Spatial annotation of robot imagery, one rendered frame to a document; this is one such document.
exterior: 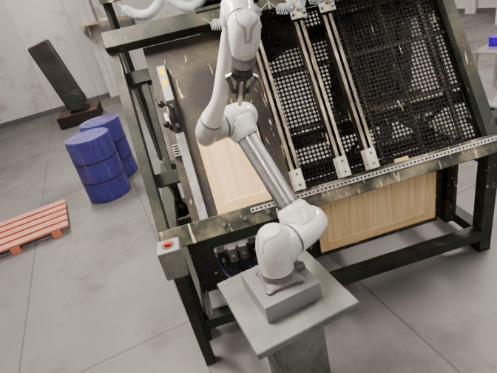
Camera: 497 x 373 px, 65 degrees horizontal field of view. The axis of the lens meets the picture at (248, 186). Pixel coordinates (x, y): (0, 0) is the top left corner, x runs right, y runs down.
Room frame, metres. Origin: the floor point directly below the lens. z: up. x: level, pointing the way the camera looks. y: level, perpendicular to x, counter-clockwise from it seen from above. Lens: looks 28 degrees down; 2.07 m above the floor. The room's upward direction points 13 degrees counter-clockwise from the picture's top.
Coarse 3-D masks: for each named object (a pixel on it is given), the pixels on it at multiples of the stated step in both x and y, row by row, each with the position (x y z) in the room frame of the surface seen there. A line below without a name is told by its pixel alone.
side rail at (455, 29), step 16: (448, 0) 2.63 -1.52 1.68; (448, 16) 2.57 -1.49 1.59; (448, 32) 2.56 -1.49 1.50; (464, 32) 2.51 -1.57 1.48; (464, 48) 2.46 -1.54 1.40; (464, 64) 2.40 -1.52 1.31; (464, 80) 2.38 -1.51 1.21; (480, 80) 2.34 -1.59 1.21; (480, 96) 2.29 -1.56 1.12; (480, 112) 2.23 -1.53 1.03; (480, 128) 2.22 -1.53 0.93; (496, 128) 2.18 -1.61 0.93
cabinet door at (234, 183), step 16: (224, 144) 2.20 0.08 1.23; (208, 160) 2.15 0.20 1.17; (224, 160) 2.15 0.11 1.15; (240, 160) 2.15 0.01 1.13; (208, 176) 2.10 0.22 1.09; (224, 176) 2.10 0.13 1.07; (240, 176) 2.10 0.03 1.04; (256, 176) 2.09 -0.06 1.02; (224, 192) 2.05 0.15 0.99; (240, 192) 2.04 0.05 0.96; (256, 192) 2.04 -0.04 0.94; (224, 208) 2.00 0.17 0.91
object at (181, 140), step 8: (160, 80) 2.39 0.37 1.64; (168, 80) 2.39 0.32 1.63; (168, 88) 2.36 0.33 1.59; (168, 96) 2.34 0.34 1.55; (176, 136) 2.21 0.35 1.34; (184, 136) 2.21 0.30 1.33; (184, 144) 2.18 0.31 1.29; (184, 152) 2.16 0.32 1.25; (184, 160) 2.13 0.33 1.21; (192, 168) 2.11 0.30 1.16; (192, 176) 2.08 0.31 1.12; (192, 184) 2.06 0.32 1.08; (192, 192) 2.03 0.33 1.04; (200, 192) 2.03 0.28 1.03; (200, 200) 2.01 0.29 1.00; (200, 208) 1.98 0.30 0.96; (200, 216) 1.96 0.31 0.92
